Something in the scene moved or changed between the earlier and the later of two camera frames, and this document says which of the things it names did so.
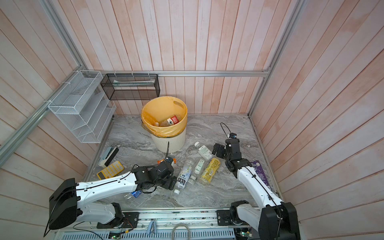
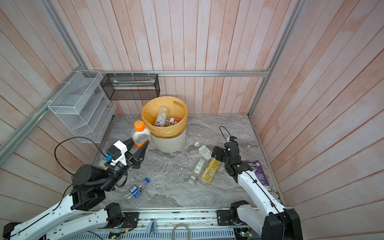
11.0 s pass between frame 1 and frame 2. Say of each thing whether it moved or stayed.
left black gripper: moved
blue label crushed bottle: stayed
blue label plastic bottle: moved
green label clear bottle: stayed
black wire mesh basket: stayed
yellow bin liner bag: stayed
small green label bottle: stayed
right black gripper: stayed
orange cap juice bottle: moved
